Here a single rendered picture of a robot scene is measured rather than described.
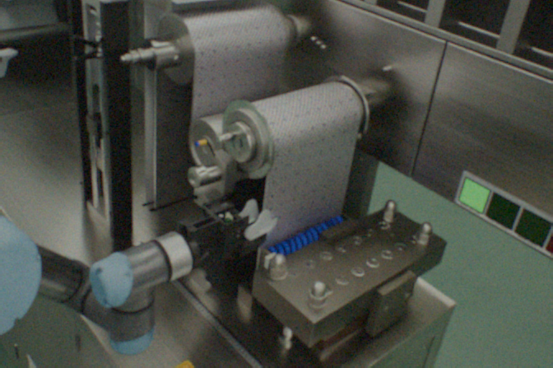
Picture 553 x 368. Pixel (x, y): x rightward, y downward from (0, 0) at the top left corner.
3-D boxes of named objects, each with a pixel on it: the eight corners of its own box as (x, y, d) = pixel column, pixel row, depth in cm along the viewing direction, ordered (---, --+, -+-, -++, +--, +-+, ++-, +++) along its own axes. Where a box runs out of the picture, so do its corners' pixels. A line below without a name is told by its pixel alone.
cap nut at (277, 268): (262, 272, 109) (265, 253, 106) (277, 264, 111) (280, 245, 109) (276, 282, 107) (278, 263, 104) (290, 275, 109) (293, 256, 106)
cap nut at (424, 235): (411, 237, 123) (415, 220, 121) (421, 231, 125) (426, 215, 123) (425, 247, 121) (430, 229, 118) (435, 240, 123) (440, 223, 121)
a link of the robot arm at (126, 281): (87, 294, 94) (84, 253, 90) (147, 268, 101) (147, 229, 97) (111, 324, 89) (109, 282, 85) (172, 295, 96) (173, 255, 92)
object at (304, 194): (257, 251, 114) (267, 170, 105) (339, 212, 128) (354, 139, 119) (259, 252, 114) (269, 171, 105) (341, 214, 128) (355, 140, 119)
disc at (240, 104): (275, 188, 103) (225, 169, 114) (276, 187, 104) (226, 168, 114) (270, 106, 98) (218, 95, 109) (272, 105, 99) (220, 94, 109)
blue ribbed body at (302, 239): (262, 258, 115) (264, 245, 113) (336, 223, 128) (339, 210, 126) (274, 268, 113) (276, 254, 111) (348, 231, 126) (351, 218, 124)
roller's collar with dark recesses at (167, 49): (140, 64, 118) (140, 34, 114) (165, 60, 121) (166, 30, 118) (157, 76, 114) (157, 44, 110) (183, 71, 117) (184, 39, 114)
